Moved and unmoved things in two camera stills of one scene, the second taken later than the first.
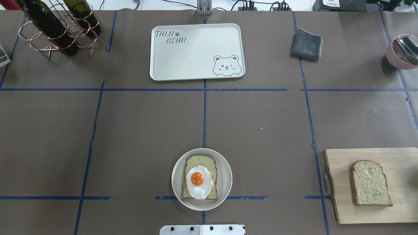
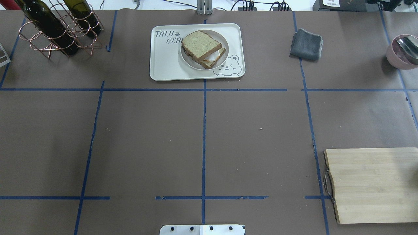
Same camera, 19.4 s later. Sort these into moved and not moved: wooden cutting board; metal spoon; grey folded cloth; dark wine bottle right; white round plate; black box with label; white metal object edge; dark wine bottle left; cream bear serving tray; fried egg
Moved: white round plate; fried egg
Not moved: dark wine bottle left; white metal object edge; wooden cutting board; cream bear serving tray; metal spoon; grey folded cloth; dark wine bottle right; black box with label
